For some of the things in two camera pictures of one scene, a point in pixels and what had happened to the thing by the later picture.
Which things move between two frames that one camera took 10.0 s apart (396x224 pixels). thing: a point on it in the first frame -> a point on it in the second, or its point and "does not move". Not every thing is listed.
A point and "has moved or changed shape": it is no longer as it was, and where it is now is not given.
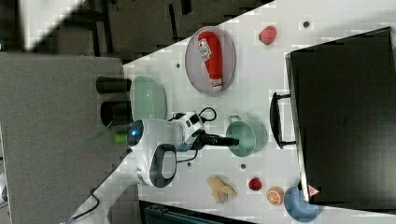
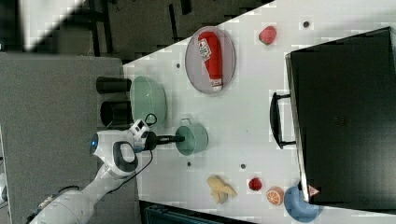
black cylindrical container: (106, 84) does not move
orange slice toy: (275, 195) does not move
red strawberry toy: (255, 184) does not move
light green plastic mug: (252, 136) has moved or changed shape
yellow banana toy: (219, 189) does not move
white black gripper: (194, 135) -> (146, 140)
